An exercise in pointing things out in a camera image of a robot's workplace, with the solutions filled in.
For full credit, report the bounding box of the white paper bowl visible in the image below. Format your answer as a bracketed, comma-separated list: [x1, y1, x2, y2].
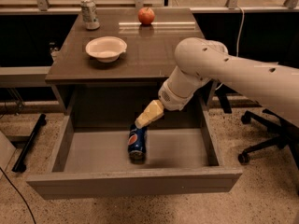
[85, 36, 127, 63]

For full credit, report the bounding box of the silver green soda can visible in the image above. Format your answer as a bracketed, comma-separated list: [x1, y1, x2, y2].
[80, 0, 100, 30]

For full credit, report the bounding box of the black bar on floor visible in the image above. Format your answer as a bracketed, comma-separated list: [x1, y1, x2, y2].
[12, 114, 47, 173]

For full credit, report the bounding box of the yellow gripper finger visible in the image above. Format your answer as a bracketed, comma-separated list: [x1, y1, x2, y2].
[135, 100, 164, 129]

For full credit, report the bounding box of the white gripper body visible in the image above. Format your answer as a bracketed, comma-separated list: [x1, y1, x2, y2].
[158, 81, 189, 111]

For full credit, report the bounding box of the red apple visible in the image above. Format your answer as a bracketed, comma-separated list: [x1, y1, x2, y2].
[138, 7, 155, 25]

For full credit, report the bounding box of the black office chair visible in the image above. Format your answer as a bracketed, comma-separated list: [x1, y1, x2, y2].
[237, 108, 299, 170]

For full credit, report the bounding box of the grey cabinet counter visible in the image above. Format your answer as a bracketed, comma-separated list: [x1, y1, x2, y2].
[45, 7, 225, 116]

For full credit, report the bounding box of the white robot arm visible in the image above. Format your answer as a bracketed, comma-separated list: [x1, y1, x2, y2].
[135, 37, 299, 129]

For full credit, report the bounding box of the white cable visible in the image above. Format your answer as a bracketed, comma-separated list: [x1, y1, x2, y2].
[215, 6, 246, 91]

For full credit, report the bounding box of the grey open drawer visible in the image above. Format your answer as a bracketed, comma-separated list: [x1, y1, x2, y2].
[26, 83, 243, 201]

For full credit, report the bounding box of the blue pepsi can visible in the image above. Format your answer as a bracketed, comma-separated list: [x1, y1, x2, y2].
[128, 124, 147, 161]

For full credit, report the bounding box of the black floor cable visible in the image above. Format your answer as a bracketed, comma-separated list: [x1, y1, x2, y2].
[0, 166, 37, 224]

